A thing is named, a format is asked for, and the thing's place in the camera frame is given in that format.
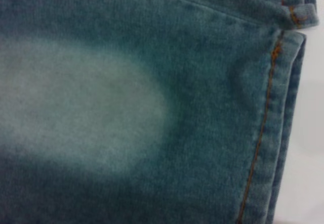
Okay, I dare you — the blue denim shorts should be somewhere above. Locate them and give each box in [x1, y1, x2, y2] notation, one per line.
[0, 0, 318, 224]

